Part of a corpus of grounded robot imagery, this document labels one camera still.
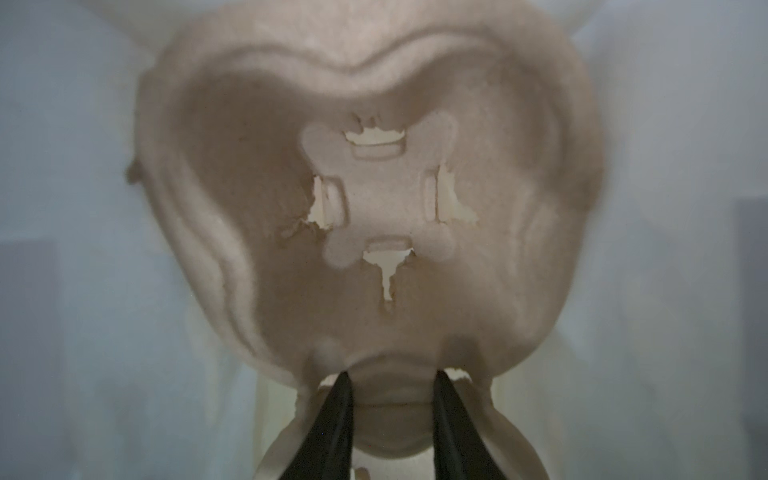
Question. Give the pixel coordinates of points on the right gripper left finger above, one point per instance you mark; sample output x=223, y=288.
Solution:
x=326, y=451

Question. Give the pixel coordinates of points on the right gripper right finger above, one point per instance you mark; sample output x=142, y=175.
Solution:
x=459, y=452

